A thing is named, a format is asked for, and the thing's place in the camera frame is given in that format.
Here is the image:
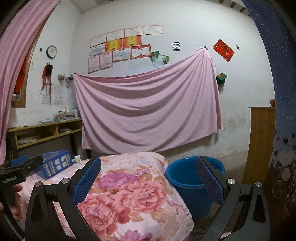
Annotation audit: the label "green hanging pouch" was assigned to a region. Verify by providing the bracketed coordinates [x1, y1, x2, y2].
[216, 73, 228, 85]

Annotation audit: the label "stack of shelf books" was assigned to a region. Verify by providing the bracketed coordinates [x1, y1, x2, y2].
[17, 134, 37, 145]

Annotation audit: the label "floral blanket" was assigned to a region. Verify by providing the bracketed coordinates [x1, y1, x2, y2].
[16, 152, 194, 241]

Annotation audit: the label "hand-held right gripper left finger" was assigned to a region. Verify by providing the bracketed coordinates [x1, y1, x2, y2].
[24, 156, 102, 241]

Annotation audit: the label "wooden shelf unit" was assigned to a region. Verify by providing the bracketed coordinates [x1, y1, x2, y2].
[7, 119, 83, 149]

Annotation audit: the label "pink curtain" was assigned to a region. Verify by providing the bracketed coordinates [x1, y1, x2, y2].
[0, 0, 61, 164]

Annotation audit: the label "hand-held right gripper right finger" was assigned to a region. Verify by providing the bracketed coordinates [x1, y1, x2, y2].
[195, 156, 271, 241]

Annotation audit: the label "red black tassel ornament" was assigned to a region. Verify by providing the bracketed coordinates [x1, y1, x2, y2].
[40, 64, 53, 95]

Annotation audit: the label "round wall clock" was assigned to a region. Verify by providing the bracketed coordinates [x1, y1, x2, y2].
[46, 45, 57, 58]

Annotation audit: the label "red paper envelope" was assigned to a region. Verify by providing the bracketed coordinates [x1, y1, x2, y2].
[212, 39, 235, 63]

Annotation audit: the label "blue plastic bucket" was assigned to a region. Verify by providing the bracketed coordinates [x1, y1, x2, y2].
[165, 156, 225, 221]

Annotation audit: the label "wooden cabinet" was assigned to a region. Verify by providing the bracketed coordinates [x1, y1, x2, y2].
[240, 107, 276, 186]

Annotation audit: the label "light blue cable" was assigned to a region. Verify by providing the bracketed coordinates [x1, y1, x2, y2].
[37, 116, 55, 124]

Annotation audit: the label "wooden window frame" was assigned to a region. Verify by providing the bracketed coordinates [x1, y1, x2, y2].
[10, 35, 40, 107]

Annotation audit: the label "person's left hand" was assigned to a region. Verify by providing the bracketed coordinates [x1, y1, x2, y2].
[0, 185, 23, 220]

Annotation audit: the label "pink cloth on wall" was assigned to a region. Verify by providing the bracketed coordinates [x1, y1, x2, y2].
[73, 49, 223, 153]

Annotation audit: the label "group of wall certificates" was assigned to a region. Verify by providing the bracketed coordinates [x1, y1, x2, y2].
[88, 25, 164, 74]

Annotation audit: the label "pile of books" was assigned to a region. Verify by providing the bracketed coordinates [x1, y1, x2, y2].
[54, 106, 79, 121]

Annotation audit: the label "blue starry curtain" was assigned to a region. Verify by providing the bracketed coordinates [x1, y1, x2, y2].
[240, 0, 296, 241]

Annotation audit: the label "white wall papers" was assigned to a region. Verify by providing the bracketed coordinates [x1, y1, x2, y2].
[42, 87, 63, 106]

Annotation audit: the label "blue cardboard box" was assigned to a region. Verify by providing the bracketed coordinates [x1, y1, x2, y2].
[33, 150, 74, 179]

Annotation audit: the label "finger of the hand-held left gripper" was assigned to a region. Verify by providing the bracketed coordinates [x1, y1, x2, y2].
[9, 156, 31, 166]
[0, 155, 44, 174]

